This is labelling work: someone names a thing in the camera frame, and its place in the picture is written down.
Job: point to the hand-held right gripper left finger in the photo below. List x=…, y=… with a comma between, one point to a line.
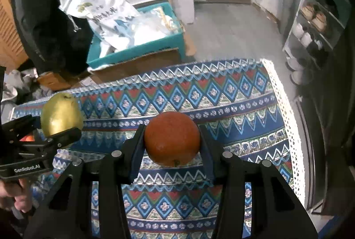
x=136, y=153

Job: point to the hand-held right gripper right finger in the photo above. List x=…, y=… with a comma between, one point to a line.
x=208, y=153

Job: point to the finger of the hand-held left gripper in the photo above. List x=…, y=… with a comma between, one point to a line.
x=19, y=125
x=66, y=136

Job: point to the green pear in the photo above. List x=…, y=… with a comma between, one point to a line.
x=61, y=114

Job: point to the orange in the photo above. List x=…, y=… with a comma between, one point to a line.
x=172, y=139

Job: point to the person's left hand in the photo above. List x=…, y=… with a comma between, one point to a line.
x=14, y=194

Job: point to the small red tangerine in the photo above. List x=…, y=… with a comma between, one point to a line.
x=27, y=138

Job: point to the white sweatshirt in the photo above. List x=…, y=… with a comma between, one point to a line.
x=22, y=86

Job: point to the blue patterned tablecloth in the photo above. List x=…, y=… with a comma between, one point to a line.
x=222, y=106

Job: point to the small brown cardboard box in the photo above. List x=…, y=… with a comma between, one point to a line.
x=54, y=81

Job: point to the wooden louvered cabinet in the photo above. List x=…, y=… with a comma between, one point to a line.
x=8, y=34

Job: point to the teal box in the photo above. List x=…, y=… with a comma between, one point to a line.
x=138, y=47

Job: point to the dark hanging coat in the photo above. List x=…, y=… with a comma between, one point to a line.
x=50, y=6

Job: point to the clear plastic bag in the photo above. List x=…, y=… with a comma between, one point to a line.
x=155, y=25

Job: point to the white blue printed bag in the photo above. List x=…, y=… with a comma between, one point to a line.
x=102, y=11

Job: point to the pair of white shoes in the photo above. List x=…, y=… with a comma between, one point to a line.
x=302, y=34

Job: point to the pair of brown shoes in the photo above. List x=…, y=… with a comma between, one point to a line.
x=314, y=16

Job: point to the shoe rack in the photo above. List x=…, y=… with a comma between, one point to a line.
x=327, y=17

